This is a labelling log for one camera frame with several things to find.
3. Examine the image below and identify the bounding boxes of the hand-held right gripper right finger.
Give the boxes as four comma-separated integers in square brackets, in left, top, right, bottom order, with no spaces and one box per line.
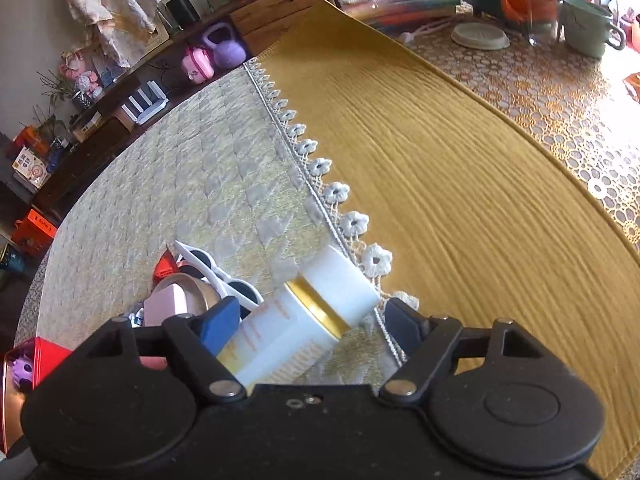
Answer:
[378,298,556,402]

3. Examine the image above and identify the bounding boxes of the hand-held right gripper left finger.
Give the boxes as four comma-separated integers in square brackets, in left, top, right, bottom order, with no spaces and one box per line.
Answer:
[75,296,249,402]

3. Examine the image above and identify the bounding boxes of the white sunglasses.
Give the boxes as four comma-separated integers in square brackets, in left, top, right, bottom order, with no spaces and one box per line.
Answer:
[172,241,263,311]

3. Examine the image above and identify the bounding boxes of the round metal tin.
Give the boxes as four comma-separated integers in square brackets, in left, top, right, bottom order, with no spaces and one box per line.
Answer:
[150,272,223,316]

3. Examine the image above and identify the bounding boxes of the white bottle with gold band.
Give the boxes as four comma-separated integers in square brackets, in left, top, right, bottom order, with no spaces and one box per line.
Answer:
[216,245,381,387]

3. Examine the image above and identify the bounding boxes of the pink small box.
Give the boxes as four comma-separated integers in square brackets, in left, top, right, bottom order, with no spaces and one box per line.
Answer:
[142,282,188,328]

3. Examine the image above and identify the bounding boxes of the red tin box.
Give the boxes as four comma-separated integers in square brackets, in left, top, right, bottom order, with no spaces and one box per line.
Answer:
[0,337,76,461]

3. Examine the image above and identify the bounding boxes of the red folded packet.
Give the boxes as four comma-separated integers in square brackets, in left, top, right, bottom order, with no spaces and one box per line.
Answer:
[152,249,182,283]

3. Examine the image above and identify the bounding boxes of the mustard yellow cloth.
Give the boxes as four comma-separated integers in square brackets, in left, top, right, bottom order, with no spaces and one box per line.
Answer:
[260,0,640,480]

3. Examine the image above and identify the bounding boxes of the cream quilted blanket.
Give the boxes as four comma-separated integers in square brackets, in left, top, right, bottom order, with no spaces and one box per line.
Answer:
[15,57,406,391]

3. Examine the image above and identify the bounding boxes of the purple and black massager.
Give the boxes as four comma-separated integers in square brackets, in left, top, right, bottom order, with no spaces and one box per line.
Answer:
[11,355,36,391]

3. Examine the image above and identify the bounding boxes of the orange box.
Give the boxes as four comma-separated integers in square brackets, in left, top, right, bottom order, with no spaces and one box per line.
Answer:
[12,207,58,256]

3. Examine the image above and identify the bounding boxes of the white router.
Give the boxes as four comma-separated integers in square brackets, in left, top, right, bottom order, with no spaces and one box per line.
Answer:
[122,82,167,125]

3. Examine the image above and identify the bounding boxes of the printed coffee box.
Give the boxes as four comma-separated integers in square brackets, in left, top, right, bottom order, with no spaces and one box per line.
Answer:
[11,145,51,190]

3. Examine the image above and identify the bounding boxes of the pink toy suitcase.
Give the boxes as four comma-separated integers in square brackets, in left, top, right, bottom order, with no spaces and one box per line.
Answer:
[181,46,215,83]

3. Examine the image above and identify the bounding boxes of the orange bag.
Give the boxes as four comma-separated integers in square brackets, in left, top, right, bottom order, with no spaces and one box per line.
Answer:
[15,125,51,156]

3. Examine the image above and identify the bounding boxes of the small plant in vase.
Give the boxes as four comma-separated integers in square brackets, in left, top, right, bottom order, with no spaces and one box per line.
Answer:
[37,67,96,111]

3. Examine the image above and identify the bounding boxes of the purple kettlebell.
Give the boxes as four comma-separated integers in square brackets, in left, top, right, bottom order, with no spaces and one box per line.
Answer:
[202,22,247,69]

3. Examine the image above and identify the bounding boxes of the pink doll bouquet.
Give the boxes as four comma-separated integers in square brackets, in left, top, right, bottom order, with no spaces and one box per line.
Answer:
[59,47,108,98]

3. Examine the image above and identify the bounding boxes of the pale green round lid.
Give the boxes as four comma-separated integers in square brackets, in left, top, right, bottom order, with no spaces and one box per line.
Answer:
[451,22,511,52]

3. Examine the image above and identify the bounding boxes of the stack of books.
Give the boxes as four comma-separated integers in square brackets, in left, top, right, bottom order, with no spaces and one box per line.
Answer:
[340,0,473,31]

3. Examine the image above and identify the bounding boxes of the black speaker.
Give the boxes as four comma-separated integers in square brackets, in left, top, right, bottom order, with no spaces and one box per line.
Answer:
[165,0,200,28]

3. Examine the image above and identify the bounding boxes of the clear drinking glass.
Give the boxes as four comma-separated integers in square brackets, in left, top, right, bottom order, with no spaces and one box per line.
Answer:
[525,0,561,47]

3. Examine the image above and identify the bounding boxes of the draped patterned cloth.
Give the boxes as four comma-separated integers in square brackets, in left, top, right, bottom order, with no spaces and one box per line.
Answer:
[62,0,211,68]

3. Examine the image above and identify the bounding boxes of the green mug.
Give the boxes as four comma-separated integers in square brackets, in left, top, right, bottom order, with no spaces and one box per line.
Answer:
[557,0,627,58]

